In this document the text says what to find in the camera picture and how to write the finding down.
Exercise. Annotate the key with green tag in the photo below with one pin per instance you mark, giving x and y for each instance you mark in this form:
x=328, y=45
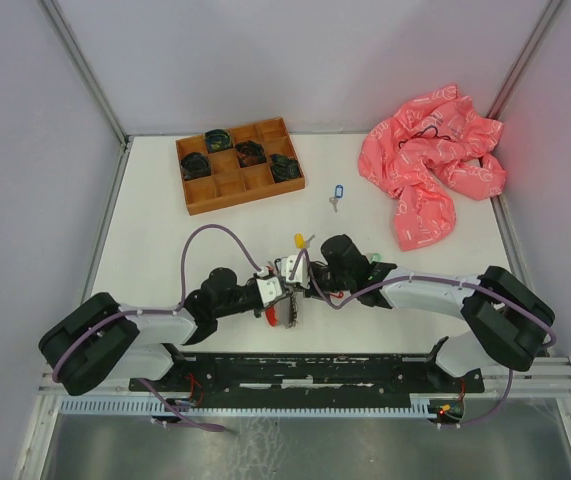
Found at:
x=373, y=257

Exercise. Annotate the pink patterned cloth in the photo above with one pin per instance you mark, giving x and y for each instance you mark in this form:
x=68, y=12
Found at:
x=433, y=143

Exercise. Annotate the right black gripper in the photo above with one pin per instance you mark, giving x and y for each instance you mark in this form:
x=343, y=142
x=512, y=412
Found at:
x=312, y=268

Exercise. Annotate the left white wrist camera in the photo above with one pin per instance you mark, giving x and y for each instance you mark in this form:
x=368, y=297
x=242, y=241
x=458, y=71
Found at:
x=270, y=289

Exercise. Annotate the wooden compartment tray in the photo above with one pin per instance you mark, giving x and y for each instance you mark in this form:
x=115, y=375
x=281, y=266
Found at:
x=229, y=184

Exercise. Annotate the dark rolled item middle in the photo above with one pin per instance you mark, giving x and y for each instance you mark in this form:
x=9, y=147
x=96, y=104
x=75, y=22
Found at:
x=250, y=153

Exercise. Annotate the left aluminium frame post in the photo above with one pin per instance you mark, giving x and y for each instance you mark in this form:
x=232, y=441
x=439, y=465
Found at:
x=53, y=11

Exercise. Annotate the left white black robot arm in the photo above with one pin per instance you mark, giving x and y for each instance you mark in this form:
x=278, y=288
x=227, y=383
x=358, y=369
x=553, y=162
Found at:
x=103, y=339

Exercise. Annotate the dark rolled item top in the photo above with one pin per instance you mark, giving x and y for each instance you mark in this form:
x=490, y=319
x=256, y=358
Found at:
x=218, y=140

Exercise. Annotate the aluminium frame post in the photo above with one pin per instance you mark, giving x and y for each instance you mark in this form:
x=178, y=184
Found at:
x=527, y=54
x=53, y=11

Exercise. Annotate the dark rolled item right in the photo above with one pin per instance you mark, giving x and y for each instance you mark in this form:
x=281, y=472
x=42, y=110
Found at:
x=284, y=168

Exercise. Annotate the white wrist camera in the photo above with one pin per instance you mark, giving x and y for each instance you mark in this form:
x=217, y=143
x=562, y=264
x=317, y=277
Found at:
x=295, y=270
x=270, y=289

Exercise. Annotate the aluminium frame rail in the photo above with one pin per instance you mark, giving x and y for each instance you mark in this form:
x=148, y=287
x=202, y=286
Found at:
x=548, y=378

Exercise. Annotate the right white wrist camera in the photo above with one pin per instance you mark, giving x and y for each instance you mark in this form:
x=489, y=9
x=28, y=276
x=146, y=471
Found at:
x=295, y=270

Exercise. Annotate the key with yellow tag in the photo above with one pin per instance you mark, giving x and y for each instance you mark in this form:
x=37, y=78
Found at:
x=302, y=242

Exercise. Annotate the dark rolled item left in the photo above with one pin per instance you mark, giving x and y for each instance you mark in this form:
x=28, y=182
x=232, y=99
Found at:
x=195, y=165

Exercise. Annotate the dark rolled item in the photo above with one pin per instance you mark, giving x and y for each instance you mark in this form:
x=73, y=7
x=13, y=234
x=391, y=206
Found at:
x=195, y=165
x=218, y=140
x=284, y=168
x=250, y=153

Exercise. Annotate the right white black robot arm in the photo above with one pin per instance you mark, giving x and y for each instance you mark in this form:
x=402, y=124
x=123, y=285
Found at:
x=507, y=323

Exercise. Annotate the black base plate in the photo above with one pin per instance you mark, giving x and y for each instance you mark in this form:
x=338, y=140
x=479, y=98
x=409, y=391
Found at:
x=217, y=372

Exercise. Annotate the red carabiner keyring with keys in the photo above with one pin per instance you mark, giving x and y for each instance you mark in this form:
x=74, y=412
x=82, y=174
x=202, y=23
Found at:
x=283, y=312

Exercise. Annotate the key with blue tag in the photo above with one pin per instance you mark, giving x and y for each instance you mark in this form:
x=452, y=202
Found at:
x=336, y=197

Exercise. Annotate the white slotted cable duct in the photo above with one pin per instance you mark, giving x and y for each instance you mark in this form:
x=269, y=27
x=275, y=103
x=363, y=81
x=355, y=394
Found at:
x=276, y=406

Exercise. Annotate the right aluminium frame post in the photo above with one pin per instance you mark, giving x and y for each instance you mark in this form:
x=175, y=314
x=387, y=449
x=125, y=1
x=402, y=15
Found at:
x=527, y=54

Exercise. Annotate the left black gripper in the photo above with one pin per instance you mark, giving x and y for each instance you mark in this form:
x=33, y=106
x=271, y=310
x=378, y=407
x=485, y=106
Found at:
x=257, y=311

